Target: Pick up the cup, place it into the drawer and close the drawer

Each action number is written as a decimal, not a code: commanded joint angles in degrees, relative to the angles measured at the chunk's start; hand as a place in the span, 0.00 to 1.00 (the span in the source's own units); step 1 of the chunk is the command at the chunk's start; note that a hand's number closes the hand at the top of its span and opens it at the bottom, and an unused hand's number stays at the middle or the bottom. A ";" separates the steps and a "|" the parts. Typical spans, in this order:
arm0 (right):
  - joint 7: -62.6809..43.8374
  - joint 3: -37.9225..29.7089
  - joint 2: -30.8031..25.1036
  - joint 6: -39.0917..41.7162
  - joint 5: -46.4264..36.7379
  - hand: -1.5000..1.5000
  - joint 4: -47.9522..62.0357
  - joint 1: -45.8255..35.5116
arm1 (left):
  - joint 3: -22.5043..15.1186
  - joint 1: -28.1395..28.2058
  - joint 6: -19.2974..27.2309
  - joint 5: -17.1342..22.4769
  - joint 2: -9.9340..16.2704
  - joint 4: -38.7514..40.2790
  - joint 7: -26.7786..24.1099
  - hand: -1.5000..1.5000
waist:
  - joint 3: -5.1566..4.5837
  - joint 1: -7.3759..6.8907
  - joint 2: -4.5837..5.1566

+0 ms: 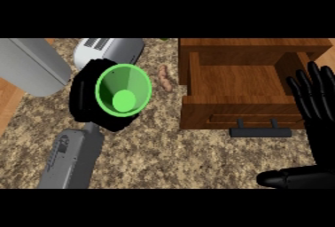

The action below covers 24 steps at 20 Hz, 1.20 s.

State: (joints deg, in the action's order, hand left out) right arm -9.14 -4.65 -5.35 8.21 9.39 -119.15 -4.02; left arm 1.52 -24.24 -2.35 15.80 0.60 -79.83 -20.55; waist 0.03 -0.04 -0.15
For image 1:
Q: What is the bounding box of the large grey appliance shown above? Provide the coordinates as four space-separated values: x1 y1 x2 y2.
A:
0 38 74 98

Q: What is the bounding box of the wooden drawer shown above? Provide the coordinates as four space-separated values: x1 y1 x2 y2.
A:
179 51 318 130

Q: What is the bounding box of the wooden cabinet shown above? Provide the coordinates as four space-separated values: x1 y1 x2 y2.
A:
178 38 334 87

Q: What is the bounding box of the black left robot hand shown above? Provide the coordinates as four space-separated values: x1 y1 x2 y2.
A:
68 59 142 133

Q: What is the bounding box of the green cup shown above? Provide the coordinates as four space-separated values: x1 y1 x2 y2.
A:
95 63 154 118

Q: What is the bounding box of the silver toaster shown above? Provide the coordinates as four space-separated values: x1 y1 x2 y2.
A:
73 38 147 71

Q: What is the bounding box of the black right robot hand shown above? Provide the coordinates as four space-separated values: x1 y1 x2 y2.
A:
256 60 335 189

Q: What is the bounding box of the dark grey drawer handle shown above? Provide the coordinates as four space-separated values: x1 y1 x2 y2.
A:
228 118 294 138

